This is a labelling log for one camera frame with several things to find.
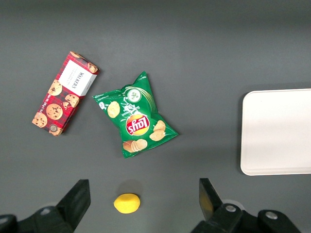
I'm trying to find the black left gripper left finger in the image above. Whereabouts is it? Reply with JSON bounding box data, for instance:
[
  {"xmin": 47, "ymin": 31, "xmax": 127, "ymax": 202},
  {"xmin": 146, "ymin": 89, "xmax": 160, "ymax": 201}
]
[{"xmin": 0, "ymin": 179, "xmax": 91, "ymax": 233}]

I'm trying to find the white rectangular tray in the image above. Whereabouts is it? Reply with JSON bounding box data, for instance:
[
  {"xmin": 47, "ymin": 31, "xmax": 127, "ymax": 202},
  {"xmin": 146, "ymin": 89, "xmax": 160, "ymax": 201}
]
[{"xmin": 240, "ymin": 88, "xmax": 311, "ymax": 176}]

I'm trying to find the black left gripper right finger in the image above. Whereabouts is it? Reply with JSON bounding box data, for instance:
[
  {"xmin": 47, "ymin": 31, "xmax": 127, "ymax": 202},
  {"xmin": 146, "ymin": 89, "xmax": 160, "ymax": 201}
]
[{"xmin": 190, "ymin": 178, "xmax": 302, "ymax": 233}]

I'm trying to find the yellow lemon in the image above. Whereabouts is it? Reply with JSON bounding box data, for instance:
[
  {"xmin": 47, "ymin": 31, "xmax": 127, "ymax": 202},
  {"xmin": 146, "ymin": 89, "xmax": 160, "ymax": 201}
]
[{"xmin": 113, "ymin": 193, "xmax": 141, "ymax": 215}]

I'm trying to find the red tartan cookie box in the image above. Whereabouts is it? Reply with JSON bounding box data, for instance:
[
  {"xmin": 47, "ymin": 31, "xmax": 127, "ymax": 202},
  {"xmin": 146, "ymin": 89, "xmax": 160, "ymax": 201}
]
[{"xmin": 31, "ymin": 50, "xmax": 101, "ymax": 137}]

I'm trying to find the green chips bag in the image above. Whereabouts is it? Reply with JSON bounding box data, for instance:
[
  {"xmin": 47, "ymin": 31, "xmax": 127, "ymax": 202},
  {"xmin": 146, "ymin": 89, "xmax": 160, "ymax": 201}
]
[{"xmin": 92, "ymin": 70, "xmax": 179, "ymax": 159}]

